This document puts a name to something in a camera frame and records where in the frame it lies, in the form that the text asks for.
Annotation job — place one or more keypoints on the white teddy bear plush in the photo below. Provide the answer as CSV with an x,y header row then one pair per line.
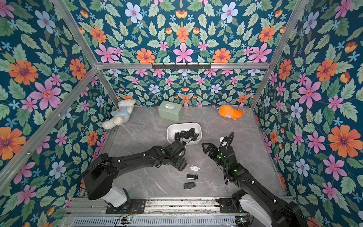
x,y
120,115

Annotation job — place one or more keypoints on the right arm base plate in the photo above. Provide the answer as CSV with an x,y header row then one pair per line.
x,y
226,205

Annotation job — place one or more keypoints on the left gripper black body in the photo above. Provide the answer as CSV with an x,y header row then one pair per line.
x,y
177,162

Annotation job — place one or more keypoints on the white car key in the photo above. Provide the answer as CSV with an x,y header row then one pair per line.
x,y
194,168

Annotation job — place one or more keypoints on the white storage box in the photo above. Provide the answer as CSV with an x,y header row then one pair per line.
x,y
174,128

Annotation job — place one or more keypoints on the black slim car key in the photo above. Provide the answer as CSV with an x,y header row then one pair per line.
x,y
195,137

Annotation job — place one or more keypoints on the black hook rail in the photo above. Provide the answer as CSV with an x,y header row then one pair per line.
x,y
181,66

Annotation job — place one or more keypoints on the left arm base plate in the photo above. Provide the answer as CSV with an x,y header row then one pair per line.
x,y
137,206

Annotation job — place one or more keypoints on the white perforated vent strip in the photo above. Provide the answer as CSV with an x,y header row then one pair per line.
x,y
157,221

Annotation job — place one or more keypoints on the black car key bottom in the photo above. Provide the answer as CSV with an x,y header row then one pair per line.
x,y
189,185

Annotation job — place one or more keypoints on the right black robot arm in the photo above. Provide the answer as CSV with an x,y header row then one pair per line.
x,y
253,197

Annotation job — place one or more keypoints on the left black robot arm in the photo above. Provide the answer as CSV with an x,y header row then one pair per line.
x,y
99,177

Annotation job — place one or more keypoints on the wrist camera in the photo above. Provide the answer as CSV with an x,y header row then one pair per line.
x,y
224,141
178,147

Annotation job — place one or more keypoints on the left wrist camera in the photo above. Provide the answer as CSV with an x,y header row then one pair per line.
x,y
178,147

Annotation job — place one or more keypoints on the green tissue box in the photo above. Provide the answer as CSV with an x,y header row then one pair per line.
x,y
171,111

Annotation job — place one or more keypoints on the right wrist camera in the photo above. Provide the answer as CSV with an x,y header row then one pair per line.
x,y
224,141

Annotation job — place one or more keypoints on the orange plush toy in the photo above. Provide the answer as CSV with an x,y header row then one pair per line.
x,y
227,111

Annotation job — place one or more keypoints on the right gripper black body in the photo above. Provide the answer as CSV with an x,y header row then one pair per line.
x,y
212,151

